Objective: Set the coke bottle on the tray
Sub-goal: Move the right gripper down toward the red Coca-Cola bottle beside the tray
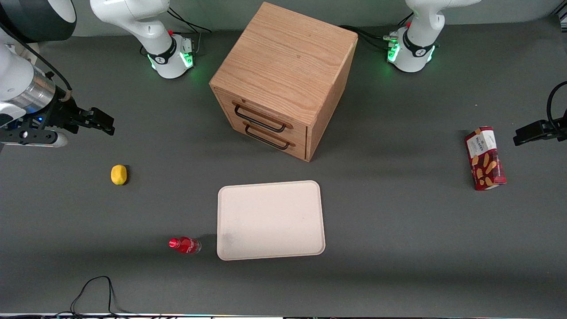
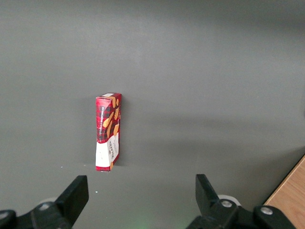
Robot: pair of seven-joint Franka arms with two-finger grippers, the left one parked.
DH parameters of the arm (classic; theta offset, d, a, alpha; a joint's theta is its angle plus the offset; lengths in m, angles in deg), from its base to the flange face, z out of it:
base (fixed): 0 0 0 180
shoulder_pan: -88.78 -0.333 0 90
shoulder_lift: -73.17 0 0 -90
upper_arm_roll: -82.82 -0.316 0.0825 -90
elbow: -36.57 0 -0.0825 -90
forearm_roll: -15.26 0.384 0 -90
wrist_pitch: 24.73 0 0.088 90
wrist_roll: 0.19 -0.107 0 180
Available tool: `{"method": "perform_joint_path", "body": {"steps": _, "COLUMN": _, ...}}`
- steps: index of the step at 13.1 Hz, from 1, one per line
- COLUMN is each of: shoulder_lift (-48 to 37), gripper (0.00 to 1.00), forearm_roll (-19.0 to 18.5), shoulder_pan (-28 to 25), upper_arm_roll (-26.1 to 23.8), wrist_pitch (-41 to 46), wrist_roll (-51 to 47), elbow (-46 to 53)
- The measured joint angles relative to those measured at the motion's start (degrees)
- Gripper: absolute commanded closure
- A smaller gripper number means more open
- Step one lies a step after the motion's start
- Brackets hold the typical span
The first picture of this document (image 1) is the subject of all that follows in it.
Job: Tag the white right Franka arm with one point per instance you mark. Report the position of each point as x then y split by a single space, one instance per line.
133 17

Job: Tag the red cookie box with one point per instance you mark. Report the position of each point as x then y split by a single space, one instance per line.
485 158

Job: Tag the red coke bottle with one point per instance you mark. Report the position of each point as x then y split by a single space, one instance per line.
186 245

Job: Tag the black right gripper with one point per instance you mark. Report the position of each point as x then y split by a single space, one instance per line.
63 113

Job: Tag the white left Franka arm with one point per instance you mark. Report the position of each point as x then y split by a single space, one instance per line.
421 35

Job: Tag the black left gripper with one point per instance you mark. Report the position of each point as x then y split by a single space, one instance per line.
533 131

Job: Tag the beige rectangular tray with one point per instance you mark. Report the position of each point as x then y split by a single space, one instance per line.
270 220

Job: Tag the yellow lemon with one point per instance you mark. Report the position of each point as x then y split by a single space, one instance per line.
118 174

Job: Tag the wooden two-drawer cabinet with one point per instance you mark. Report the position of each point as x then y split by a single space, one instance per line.
283 62

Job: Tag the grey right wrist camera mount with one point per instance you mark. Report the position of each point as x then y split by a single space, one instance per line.
31 137

